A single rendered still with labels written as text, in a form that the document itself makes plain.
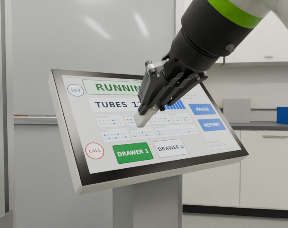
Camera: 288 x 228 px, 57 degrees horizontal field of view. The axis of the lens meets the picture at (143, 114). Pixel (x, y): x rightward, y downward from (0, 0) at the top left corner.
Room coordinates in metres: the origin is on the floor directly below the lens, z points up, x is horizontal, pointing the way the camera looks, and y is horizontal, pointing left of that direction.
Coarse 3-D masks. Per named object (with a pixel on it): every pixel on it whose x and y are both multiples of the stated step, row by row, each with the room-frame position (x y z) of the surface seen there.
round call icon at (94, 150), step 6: (84, 144) 0.54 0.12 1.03; (90, 144) 0.55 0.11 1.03; (96, 144) 0.56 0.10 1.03; (102, 144) 0.56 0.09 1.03; (90, 150) 0.54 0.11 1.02; (96, 150) 0.55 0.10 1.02; (102, 150) 0.55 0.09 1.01; (90, 156) 0.53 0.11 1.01; (96, 156) 0.54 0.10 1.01; (102, 156) 0.54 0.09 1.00
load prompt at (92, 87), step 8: (88, 80) 0.68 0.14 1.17; (96, 80) 0.69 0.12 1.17; (104, 80) 0.71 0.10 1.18; (88, 88) 0.66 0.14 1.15; (96, 88) 0.67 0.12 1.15; (104, 88) 0.68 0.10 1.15; (112, 88) 0.70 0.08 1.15; (120, 88) 0.71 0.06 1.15; (128, 88) 0.73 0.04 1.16; (136, 88) 0.74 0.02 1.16
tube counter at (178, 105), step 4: (132, 100) 0.70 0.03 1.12; (136, 100) 0.71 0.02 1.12; (180, 100) 0.80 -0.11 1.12; (132, 104) 0.69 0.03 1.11; (136, 104) 0.70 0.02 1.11; (140, 104) 0.70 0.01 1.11; (176, 104) 0.78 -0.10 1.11; (180, 104) 0.79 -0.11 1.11; (136, 108) 0.69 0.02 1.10; (168, 108) 0.75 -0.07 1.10; (172, 108) 0.76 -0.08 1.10; (176, 108) 0.76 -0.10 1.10; (180, 108) 0.77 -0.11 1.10; (184, 108) 0.78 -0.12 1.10
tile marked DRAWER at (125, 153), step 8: (120, 144) 0.59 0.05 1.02; (128, 144) 0.60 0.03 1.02; (136, 144) 0.61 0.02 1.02; (144, 144) 0.62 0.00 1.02; (120, 152) 0.57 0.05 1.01; (128, 152) 0.58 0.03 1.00; (136, 152) 0.59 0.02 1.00; (144, 152) 0.60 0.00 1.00; (120, 160) 0.56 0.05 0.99; (128, 160) 0.57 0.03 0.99; (136, 160) 0.58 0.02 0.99; (144, 160) 0.59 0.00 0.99
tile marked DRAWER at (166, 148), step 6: (180, 138) 0.69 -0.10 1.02; (156, 144) 0.63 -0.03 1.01; (162, 144) 0.64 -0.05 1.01; (168, 144) 0.65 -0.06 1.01; (174, 144) 0.66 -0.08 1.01; (180, 144) 0.67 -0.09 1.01; (156, 150) 0.62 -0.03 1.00; (162, 150) 0.63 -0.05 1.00; (168, 150) 0.64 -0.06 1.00; (174, 150) 0.65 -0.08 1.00; (180, 150) 0.66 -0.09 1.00; (186, 150) 0.67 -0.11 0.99; (162, 156) 0.62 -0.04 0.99; (168, 156) 0.63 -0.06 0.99; (174, 156) 0.63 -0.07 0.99
